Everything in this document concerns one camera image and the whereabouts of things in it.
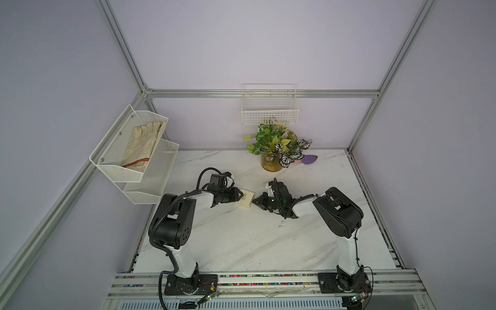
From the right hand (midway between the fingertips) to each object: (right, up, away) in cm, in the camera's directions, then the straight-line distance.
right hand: (253, 203), depth 97 cm
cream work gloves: (-47, +29, -17) cm, 58 cm away
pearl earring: (+14, -8, -7) cm, 17 cm away
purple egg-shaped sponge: (+35, +23, +21) cm, 46 cm away
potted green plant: (+11, +28, -8) cm, 31 cm away
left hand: (-7, +3, +1) cm, 8 cm away
